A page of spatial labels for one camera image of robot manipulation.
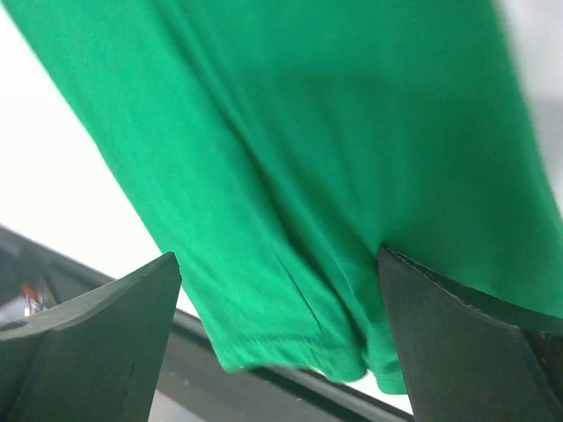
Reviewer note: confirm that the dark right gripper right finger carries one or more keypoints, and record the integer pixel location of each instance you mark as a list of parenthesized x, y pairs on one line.
[(466, 355)]

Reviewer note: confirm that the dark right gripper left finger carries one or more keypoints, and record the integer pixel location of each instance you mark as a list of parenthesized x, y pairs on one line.
[(96, 357)]

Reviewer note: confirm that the green t shirt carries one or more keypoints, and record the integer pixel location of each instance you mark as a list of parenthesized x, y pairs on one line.
[(275, 146)]

